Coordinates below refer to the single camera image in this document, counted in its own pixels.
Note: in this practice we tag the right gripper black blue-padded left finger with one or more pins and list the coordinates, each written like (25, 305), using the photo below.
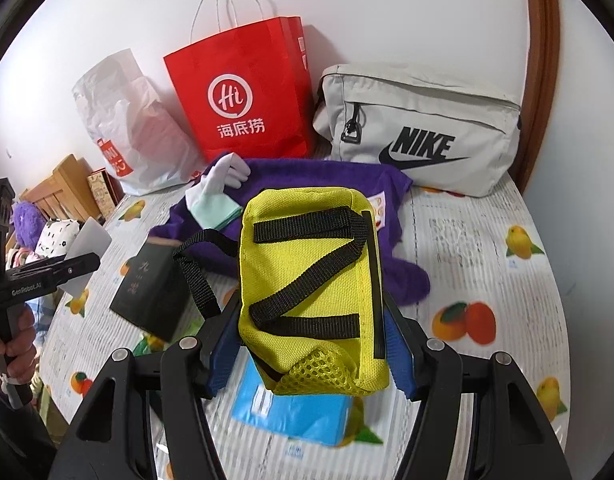
(110, 434)

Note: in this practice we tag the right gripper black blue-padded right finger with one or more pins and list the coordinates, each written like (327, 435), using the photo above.
(510, 437)

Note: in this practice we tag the white sponge block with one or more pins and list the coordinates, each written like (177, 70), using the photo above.
(83, 258)

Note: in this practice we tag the blue tissue pack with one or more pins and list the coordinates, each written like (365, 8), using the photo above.
(318, 418)

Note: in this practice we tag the mint green cloth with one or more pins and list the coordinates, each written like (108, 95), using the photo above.
(211, 210)

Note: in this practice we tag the yellow pouch with black straps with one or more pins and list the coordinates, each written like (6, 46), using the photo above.
(311, 290)

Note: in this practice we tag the white glove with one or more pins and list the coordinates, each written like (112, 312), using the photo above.
(230, 171)

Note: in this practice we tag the person's left hand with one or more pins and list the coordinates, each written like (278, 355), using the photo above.
(21, 349)

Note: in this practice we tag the purple plush toy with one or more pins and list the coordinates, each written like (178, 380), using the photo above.
(28, 223)

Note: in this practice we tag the white spotted pillow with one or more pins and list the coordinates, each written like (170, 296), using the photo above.
(56, 238)

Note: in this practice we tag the wooden bed headboard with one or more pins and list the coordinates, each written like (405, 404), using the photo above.
(65, 194)

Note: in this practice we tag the small patterned box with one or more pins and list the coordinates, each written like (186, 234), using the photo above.
(106, 190)

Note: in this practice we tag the dark green tea box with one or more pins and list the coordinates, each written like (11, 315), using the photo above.
(153, 294)

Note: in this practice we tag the white plastic Miniso bag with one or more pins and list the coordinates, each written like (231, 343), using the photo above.
(144, 147)

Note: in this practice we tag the purple towel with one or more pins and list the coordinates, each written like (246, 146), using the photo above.
(406, 282)

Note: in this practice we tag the small printed tissue packet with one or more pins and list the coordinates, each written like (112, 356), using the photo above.
(379, 205)

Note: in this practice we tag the grey Nike bag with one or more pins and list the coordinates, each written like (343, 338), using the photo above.
(443, 131)

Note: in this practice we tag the red paper shopping bag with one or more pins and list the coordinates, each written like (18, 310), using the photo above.
(248, 90)

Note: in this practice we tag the brown wooden door frame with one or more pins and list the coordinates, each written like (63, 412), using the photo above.
(543, 57)

